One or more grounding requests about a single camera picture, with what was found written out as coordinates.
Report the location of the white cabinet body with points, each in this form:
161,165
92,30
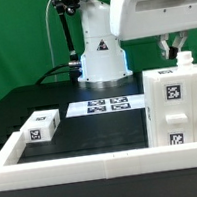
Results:
184,67

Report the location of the small white box part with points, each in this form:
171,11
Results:
41,126

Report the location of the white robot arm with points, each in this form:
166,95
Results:
108,22

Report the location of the white U-shaped fence frame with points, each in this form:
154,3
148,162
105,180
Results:
14,175

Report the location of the white marker tag sheet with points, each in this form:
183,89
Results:
108,105

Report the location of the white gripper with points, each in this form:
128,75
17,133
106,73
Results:
136,19

